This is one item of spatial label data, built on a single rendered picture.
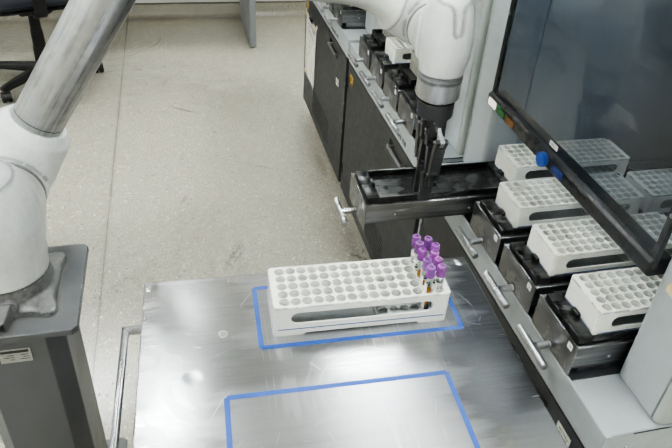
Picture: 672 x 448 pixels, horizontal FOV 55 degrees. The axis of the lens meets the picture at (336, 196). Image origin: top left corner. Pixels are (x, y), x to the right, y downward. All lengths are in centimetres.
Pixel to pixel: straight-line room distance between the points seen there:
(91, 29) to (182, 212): 157
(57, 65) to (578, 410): 112
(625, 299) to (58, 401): 113
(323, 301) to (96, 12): 66
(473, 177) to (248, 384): 79
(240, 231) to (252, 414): 171
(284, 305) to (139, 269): 149
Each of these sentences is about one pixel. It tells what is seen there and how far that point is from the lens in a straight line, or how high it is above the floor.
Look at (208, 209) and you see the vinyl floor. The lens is 277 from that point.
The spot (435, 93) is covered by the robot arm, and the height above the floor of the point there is 107.
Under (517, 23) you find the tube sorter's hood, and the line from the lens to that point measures 145.
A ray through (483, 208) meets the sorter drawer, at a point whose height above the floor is 81.
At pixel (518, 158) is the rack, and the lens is 156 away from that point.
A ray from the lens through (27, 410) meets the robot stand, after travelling 156.
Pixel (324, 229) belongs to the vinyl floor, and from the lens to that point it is 266.
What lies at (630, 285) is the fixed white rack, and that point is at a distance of 127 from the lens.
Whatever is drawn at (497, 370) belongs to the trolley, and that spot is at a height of 82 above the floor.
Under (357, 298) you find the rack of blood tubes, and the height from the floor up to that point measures 88.
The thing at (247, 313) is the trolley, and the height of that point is 82.
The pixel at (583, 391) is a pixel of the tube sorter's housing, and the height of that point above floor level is 73.
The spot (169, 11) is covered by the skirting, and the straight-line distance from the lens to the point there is 492.
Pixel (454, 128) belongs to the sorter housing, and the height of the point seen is 80.
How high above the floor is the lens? 161
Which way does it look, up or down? 34 degrees down
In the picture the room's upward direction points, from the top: 4 degrees clockwise
